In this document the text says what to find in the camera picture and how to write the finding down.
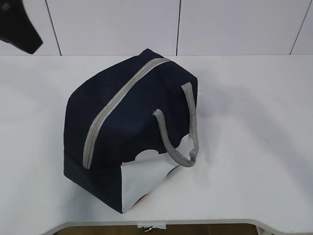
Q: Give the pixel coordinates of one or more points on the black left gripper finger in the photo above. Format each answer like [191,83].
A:
[16,27]

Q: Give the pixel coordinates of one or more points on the navy blue lunch bag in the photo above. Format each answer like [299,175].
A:
[127,127]

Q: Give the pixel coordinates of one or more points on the white tape on table edge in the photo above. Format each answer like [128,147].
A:
[149,226]

